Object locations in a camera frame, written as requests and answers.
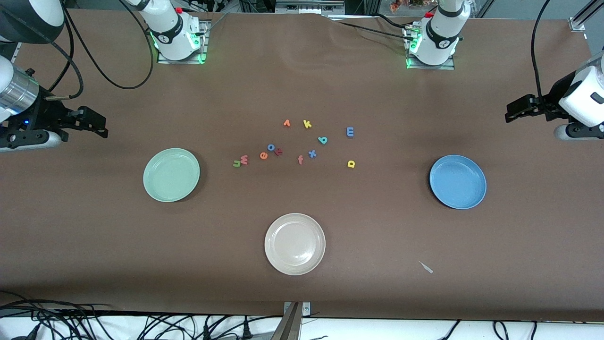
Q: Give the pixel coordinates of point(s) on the aluminium support beam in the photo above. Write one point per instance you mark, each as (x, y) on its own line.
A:
(289, 326)

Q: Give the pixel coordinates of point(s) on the brown table cover sheet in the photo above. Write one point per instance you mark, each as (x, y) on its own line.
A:
(302, 85)

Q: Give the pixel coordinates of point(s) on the green plate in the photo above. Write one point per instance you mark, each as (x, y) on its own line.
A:
(171, 175)

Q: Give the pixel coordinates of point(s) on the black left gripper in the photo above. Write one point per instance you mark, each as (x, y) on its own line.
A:
(550, 100)

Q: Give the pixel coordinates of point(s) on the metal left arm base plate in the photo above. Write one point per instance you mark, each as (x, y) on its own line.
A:
(450, 66)

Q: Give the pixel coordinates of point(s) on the silver bracket plate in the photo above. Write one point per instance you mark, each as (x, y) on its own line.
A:
(306, 308)

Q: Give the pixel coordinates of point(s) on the orange decorative object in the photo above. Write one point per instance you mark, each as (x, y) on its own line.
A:
(395, 5)

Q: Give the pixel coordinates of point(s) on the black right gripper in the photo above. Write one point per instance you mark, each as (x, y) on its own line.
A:
(47, 113)

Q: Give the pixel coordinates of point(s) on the blue plate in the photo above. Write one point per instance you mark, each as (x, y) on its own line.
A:
(457, 182)

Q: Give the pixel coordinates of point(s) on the beige plate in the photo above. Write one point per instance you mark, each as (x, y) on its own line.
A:
(295, 244)

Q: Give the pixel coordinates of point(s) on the grey equipment box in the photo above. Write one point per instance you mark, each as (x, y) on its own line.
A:
(309, 6)

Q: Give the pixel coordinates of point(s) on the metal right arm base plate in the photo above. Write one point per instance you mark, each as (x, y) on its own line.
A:
(204, 54)

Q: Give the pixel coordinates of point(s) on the aluminium frame extrusion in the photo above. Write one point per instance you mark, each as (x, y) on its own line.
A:
(15, 51)
(583, 18)

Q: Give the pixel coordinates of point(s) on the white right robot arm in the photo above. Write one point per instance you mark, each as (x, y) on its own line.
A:
(170, 28)

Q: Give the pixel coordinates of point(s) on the black power plug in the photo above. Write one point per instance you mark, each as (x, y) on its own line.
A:
(245, 330)

